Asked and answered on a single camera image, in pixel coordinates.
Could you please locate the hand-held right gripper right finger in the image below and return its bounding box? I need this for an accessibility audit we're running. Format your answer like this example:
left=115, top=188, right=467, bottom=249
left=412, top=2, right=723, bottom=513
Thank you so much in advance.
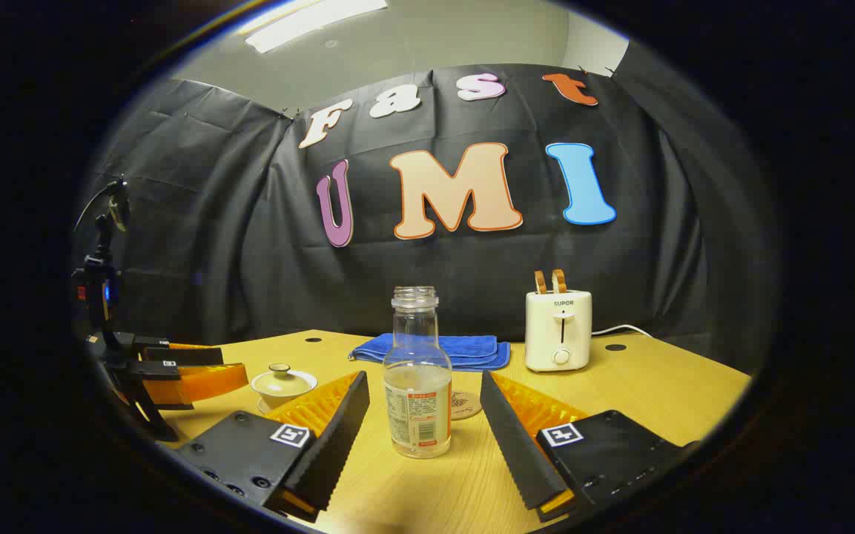
left=480, top=369, right=702, bottom=522

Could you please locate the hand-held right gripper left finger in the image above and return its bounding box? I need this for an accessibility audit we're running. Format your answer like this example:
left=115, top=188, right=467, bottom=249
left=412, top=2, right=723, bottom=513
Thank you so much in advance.
left=175, top=369, right=370, bottom=524

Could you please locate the round coaster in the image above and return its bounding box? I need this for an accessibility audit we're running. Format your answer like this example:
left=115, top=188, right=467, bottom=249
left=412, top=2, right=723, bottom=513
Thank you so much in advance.
left=450, top=391, right=483, bottom=421

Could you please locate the white teacup lid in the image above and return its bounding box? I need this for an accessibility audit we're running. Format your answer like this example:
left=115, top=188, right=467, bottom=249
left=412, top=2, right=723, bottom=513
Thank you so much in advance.
left=251, top=363, right=318, bottom=397

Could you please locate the clear glass water bottle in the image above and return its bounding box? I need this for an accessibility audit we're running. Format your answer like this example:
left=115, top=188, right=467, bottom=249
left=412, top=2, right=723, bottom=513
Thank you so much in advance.
left=383, top=286, right=453, bottom=459

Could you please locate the blue folded towel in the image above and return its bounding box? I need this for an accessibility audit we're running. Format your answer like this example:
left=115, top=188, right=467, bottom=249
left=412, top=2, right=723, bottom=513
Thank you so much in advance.
left=349, top=334, right=511, bottom=372

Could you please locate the white toaster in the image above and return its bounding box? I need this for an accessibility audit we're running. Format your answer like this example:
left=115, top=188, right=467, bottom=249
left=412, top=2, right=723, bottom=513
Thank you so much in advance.
left=524, top=290, right=592, bottom=372

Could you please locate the black backdrop cloth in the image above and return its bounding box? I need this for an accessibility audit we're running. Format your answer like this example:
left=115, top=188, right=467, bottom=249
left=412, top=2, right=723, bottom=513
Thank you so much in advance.
left=75, top=63, right=776, bottom=372

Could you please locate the ceiling light panel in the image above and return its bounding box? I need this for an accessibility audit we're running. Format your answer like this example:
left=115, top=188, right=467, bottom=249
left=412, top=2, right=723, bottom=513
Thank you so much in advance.
left=238, top=0, right=389, bottom=54

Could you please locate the white power cable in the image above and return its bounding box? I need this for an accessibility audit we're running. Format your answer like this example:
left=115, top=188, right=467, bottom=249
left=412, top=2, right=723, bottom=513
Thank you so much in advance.
left=590, top=324, right=654, bottom=339

